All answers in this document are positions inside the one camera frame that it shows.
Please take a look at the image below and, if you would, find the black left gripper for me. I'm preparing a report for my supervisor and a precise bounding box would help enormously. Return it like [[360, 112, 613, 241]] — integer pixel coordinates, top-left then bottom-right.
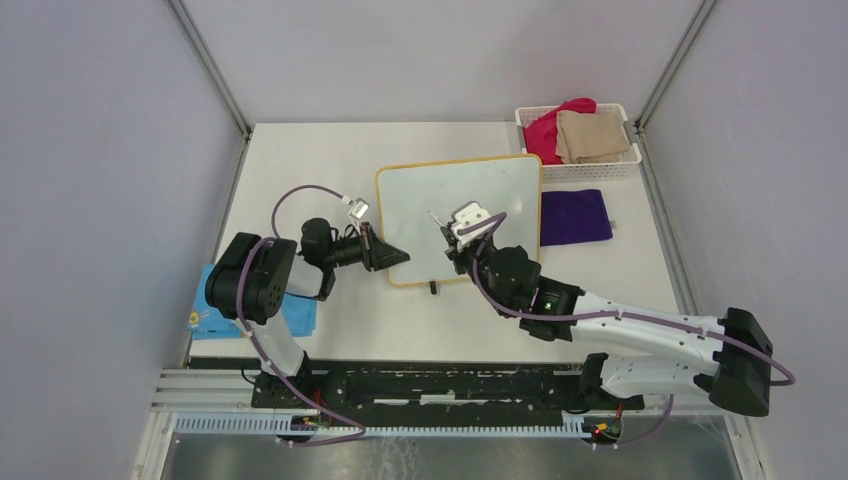
[[324, 221, 409, 271]]

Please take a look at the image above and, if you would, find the red capped whiteboard marker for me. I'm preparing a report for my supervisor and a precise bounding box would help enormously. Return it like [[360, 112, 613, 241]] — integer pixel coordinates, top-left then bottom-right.
[[427, 210, 448, 228]]

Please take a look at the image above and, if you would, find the yellow framed whiteboard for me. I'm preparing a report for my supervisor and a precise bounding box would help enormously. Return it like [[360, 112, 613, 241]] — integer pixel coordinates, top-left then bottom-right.
[[376, 154, 542, 287]]

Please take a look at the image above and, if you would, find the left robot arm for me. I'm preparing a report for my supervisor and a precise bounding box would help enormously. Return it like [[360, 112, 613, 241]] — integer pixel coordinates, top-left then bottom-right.
[[204, 217, 411, 408]]

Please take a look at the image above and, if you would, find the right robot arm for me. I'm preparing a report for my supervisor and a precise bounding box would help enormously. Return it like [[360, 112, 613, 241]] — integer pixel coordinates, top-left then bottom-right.
[[440, 219, 779, 417]]

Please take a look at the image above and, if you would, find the purple cloth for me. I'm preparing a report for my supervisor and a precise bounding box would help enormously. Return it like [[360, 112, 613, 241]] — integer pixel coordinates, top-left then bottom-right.
[[540, 189, 613, 247]]

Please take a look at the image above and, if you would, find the blue patterned cloth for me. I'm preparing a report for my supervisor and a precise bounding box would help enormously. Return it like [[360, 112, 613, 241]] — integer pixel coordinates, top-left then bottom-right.
[[187, 264, 317, 340]]

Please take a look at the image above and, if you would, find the red cloth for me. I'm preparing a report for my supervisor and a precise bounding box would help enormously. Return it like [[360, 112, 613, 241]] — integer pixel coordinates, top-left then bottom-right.
[[523, 97, 597, 165]]

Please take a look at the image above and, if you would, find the beige cloth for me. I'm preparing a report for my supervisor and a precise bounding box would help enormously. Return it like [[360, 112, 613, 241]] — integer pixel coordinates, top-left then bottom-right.
[[555, 110, 631, 164]]

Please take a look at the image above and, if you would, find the white perforated basket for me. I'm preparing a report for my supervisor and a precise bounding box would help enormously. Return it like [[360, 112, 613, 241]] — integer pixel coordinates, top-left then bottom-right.
[[514, 103, 643, 184]]

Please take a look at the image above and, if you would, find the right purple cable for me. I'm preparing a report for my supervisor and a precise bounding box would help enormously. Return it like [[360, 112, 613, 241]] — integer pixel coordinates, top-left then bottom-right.
[[457, 211, 796, 450]]

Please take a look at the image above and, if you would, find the purple cable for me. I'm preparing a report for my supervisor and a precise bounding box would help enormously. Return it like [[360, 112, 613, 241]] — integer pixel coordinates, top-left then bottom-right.
[[235, 184, 367, 448], [457, 211, 796, 450]]

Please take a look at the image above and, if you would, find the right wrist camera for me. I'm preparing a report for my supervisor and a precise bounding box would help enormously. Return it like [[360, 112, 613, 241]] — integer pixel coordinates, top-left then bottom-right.
[[449, 201, 491, 241]]

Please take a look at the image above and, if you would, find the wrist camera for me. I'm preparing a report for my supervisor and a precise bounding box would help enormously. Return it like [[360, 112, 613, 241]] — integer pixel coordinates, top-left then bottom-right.
[[341, 196, 369, 226], [449, 201, 491, 241]]

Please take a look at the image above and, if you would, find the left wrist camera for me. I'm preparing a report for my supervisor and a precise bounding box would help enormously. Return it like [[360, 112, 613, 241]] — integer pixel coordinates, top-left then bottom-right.
[[341, 196, 369, 226]]

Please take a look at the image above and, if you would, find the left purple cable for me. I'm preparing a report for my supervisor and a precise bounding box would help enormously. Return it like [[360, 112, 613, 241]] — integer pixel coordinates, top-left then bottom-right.
[[235, 184, 367, 448]]

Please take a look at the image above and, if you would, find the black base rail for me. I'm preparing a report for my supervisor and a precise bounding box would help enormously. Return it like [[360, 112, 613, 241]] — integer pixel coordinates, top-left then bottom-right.
[[292, 359, 645, 428]]

